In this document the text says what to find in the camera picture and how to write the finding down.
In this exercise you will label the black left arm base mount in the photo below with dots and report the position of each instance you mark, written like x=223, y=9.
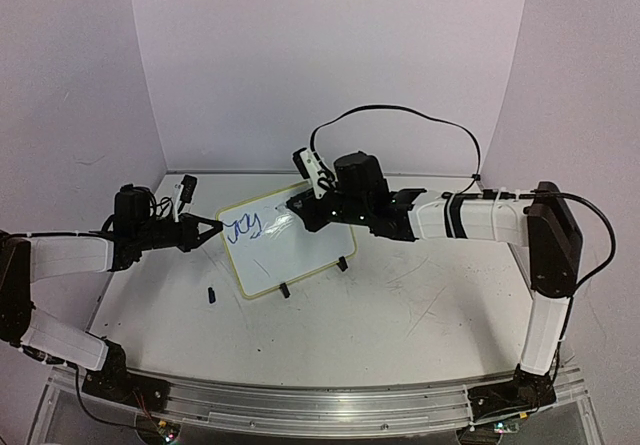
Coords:
x=114, y=382

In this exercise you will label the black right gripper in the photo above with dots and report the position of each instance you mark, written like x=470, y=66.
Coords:
x=300, y=204

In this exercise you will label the black whiteboard stand foot left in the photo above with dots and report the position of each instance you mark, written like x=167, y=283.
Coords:
x=284, y=290

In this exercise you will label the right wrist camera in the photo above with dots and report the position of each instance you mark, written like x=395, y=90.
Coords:
x=312, y=169

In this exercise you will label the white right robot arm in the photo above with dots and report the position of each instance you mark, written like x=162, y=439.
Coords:
x=540, y=222

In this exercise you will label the right circuit board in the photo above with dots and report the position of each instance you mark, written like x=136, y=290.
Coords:
x=507, y=426

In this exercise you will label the left circuit board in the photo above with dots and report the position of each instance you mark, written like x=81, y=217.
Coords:
x=156, y=431

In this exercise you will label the circuit board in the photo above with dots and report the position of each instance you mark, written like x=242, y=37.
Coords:
x=156, y=431
x=507, y=426

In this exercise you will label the yellow-framed whiteboard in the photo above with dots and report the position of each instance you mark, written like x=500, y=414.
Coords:
x=268, y=245

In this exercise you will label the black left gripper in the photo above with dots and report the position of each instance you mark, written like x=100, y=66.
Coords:
x=189, y=236

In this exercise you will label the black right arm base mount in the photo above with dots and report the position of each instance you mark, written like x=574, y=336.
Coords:
x=524, y=392

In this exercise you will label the black whiteboard stand foot right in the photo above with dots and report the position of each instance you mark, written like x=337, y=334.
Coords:
x=342, y=264

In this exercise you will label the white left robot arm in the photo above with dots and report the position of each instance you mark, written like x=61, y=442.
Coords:
x=139, y=223

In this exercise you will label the black whiteboard stand foot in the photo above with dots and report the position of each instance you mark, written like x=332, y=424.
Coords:
x=342, y=264
x=284, y=290

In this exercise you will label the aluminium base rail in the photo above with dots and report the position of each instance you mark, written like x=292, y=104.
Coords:
x=338, y=412

